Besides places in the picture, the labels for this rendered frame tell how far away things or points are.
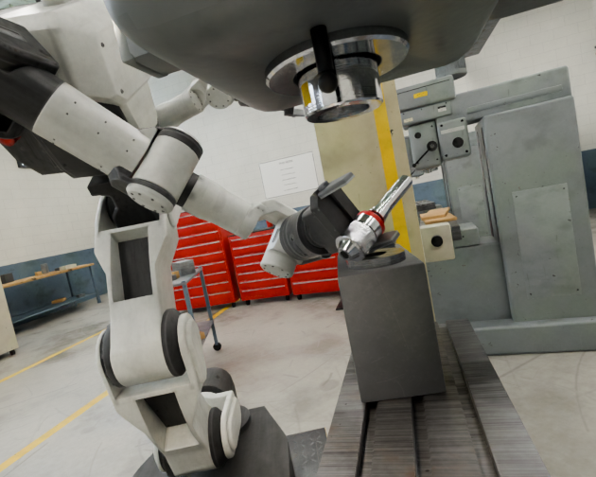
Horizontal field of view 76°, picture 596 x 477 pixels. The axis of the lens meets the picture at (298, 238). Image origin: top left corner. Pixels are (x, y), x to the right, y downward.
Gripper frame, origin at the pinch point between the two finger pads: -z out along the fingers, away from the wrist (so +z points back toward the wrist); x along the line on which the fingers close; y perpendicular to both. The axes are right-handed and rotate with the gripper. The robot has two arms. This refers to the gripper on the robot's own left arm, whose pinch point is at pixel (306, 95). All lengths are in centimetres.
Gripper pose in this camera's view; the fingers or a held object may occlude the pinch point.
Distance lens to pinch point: 112.6
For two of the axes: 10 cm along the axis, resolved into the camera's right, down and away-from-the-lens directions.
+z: -9.9, -0.4, -1.4
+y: -0.7, -7.1, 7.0
